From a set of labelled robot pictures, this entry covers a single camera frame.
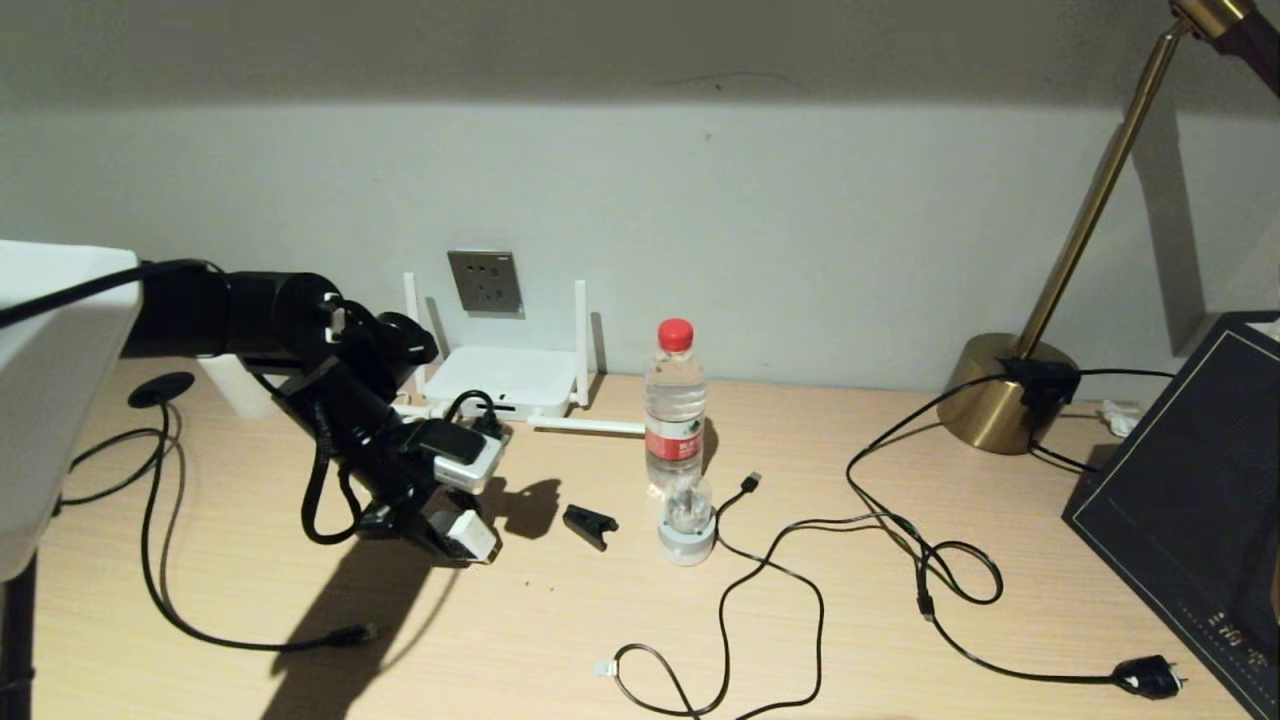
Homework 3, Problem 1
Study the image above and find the white power adapter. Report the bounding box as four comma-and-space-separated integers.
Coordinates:
443, 509, 503, 566

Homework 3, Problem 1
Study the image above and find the white router with antennas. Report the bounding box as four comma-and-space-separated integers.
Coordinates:
390, 272, 646, 436

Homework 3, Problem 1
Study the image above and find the white toilet paper roll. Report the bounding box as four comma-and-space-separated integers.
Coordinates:
197, 355, 281, 421

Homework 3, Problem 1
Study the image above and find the small black clip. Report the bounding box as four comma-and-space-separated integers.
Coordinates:
562, 504, 620, 552

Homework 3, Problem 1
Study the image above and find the black round desk grommet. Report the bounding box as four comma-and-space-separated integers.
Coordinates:
128, 372, 197, 409

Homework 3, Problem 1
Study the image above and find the small glass dome night light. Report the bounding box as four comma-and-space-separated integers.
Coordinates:
657, 473, 718, 568

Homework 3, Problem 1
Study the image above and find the water bottle with red cap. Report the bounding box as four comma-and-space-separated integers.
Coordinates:
644, 319, 708, 498

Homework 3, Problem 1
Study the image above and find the brass desk lamp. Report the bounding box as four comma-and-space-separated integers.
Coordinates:
938, 0, 1280, 457

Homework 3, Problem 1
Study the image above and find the dark blue box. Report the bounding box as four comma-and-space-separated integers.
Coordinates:
1062, 312, 1280, 720

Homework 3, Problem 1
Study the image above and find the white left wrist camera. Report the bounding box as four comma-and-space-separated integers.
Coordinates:
412, 418, 506, 496

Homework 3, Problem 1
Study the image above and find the black ethernet cable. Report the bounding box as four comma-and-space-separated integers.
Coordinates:
55, 405, 381, 651

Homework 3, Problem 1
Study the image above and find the grey wall socket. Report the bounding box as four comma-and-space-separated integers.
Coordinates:
447, 250, 524, 320

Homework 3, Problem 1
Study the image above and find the black USB cable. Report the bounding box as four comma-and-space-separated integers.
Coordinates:
595, 472, 824, 720

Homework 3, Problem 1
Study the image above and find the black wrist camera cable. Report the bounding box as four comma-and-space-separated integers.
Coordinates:
0, 258, 506, 547

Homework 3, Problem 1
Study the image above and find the black inline switch box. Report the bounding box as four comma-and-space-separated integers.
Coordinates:
1003, 358, 1083, 409

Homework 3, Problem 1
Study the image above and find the black lamp power cord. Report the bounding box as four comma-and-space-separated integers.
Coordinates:
845, 370, 1188, 699

